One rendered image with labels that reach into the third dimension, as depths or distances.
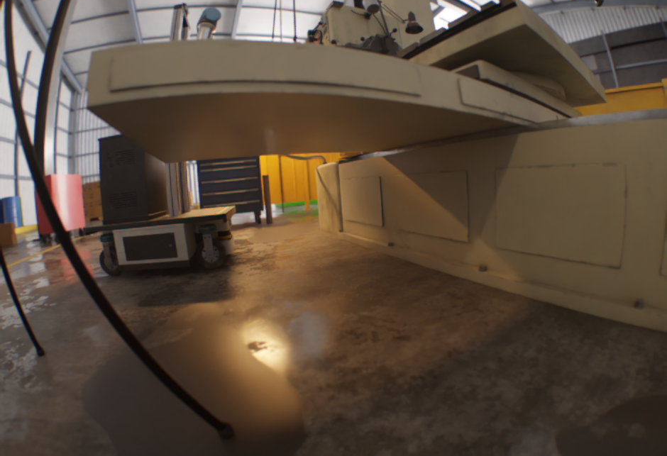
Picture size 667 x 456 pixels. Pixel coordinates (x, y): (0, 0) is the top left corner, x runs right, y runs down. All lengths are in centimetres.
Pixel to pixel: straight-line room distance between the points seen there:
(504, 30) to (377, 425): 102
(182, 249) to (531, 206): 162
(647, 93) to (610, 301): 264
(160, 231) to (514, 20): 177
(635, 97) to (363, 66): 308
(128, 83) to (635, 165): 117
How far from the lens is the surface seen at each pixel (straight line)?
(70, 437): 73
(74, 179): 484
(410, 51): 126
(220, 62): 50
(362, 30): 242
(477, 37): 98
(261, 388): 68
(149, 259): 169
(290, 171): 472
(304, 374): 70
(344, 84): 55
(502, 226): 111
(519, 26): 91
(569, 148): 99
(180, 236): 159
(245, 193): 341
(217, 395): 69
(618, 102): 340
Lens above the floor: 44
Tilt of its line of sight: 5 degrees down
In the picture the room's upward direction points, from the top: 4 degrees counter-clockwise
